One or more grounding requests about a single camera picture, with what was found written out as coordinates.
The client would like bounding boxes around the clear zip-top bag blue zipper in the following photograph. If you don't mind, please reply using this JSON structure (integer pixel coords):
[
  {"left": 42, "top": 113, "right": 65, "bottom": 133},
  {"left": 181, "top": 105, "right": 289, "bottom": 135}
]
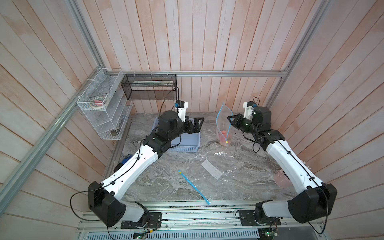
[{"left": 216, "top": 103, "right": 233, "bottom": 134}]

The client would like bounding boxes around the black mesh wall basket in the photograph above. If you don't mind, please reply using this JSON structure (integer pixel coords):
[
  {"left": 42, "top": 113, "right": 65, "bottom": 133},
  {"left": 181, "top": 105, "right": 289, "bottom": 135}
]
[{"left": 121, "top": 74, "right": 179, "bottom": 101}]

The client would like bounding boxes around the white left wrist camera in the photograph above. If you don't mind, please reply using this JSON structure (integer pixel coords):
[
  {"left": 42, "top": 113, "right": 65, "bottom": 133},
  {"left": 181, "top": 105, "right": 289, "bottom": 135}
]
[{"left": 175, "top": 100, "right": 188, "bottom": 123}]

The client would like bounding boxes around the clear zip-top bag with label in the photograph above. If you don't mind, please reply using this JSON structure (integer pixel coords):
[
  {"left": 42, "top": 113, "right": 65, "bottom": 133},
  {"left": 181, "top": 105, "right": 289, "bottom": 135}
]
[{"left": 176, "top": 146, "right": 280, "bottom": 206}]

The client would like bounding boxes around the blue object beside table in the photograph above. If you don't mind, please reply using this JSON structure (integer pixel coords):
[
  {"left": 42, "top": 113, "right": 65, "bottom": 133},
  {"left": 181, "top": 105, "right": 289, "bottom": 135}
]
[{"left": 114, "top": 154, "right": 133, "bottom": 173}]

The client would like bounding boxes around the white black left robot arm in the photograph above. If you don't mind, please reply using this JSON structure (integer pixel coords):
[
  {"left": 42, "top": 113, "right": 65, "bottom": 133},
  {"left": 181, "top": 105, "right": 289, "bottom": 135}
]
[{"left": 88, "top": 111, "right": 205, "bottom": 228}]

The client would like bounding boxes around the tape roll on shelf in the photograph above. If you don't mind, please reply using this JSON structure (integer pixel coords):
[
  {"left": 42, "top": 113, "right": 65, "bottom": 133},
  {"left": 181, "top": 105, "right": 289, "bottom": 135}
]
[{"left": 89, "top": 96, "right": 110, "bottom": 110}]

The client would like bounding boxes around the white wire mesh shelf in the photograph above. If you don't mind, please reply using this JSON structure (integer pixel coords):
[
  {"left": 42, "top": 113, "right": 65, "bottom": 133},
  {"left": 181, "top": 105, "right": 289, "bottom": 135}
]
[{"left": 77, "top": 68, "right": 132, "bottom": 141}]

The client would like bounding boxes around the large pink peach front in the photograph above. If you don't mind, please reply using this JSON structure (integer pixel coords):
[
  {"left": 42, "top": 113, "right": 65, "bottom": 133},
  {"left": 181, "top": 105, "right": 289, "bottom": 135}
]
[{"left": 217, "top": 130, "right": 233, "bottom": 147}]

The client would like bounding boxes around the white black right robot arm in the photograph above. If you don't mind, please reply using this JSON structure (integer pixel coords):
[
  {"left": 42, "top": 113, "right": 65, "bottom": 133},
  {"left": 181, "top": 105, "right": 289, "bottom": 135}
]
[{"left": 227, "top": 102, "right": 338, "bottom": 225}]

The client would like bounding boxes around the pink pencil holder tin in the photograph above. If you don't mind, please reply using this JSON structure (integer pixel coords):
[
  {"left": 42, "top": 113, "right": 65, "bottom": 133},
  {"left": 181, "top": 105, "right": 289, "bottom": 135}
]
[{"left": 274, "top": 170, "right": 293, "bottom": 189}]

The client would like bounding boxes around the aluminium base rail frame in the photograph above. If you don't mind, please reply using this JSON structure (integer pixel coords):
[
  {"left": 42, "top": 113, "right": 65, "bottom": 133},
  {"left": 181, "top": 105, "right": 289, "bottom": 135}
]
[{"left": 75, "top": 201, "right": 330, "bottom": 240}]

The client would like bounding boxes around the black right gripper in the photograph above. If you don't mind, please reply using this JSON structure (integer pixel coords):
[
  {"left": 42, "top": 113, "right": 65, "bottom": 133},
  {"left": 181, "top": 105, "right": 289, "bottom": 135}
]
[{"left": 228, "top": 114, "right": 260, "bottom": 138}]

